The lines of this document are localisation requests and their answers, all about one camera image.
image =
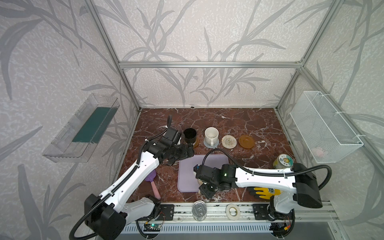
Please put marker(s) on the black mug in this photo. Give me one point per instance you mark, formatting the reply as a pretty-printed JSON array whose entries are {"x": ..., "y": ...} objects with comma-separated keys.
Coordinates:
[{"x": 190, "y": 135}]

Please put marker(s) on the green lit circuit board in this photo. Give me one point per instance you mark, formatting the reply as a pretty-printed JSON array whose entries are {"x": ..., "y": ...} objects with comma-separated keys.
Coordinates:
[{"x": 152, "y": 227}]

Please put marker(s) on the clear glass jar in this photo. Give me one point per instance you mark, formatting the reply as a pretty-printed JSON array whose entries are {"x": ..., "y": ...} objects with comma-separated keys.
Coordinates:
[{"x": 199, "y": 210}]

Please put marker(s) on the white patterned round coaster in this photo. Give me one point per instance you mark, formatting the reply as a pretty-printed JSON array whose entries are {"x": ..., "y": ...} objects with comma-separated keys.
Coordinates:
[{"x": 229, "y": 142}]

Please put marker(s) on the large white mug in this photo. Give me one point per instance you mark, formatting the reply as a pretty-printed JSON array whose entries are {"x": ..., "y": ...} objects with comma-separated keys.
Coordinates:
[{"x": 211, "y": 132}]

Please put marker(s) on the lavender plastic tray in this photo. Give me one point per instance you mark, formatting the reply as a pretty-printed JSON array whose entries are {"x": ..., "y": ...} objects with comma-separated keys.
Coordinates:
[{"x": 187, "y": 182}]

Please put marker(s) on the clear wall shelf green mat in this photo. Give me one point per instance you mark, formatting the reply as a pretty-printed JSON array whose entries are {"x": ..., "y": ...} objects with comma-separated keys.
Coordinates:
[{"x": 79, "y": 138}]

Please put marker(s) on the pink object in basket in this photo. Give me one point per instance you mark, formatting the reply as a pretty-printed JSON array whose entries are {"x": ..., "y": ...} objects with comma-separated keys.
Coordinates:
[{"x": 318, "y": 152}]

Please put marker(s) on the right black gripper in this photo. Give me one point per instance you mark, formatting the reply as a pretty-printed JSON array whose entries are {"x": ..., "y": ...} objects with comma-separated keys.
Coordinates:
[{"x": 205, "y": 185}]

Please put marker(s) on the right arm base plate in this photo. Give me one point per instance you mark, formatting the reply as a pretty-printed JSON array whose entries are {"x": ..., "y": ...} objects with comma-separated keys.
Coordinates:
[{"x": 263, "y": 212}]

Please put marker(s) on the white tape roll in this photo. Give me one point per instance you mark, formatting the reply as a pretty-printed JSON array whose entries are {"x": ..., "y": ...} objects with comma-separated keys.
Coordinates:
[{"x": 233, "y": 212}]

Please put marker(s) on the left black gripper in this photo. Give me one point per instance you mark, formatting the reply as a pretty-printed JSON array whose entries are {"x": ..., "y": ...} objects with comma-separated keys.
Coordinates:
[{"x": 182, "y": 151}]

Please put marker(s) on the white wire basket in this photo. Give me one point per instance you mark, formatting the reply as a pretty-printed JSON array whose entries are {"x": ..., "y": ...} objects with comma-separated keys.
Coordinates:
[{"x": 321, "y": 125}]

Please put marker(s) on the green labelled tin can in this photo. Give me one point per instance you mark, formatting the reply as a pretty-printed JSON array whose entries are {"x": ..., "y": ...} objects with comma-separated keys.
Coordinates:
[{"x": 283, "y": 161}]

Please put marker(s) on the brown wooden coaster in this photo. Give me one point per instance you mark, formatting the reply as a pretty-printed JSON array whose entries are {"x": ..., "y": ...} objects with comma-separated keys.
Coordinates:
[
  {"x": 196, "y": 143},
  {"x": 246, "y": 142}
]

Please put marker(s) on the light blue woven coaster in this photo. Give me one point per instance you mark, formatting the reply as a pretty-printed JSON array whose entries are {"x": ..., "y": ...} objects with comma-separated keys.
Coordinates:
[{"x": 211, "y": 142}]

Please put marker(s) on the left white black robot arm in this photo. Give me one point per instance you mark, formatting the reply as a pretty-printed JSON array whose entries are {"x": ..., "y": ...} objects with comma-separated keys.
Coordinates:
[{"x": 105, "y": 214}]

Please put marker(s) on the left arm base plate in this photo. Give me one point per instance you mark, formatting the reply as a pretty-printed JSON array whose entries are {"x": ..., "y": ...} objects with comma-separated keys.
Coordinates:
[{"x": 163, "y": 212}]

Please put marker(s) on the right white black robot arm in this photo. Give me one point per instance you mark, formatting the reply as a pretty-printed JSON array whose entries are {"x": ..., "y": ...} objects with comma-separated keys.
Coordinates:
[{"x": 299, "y": 185}]

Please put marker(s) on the purple pink spatula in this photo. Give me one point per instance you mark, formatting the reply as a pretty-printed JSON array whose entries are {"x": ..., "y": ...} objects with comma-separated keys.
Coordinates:
[{"x": 150, "y": 178}]

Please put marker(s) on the yellow black work glove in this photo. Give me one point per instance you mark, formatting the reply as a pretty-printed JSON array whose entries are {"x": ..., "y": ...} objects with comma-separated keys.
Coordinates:
[{"x": 264, "y": 193}]

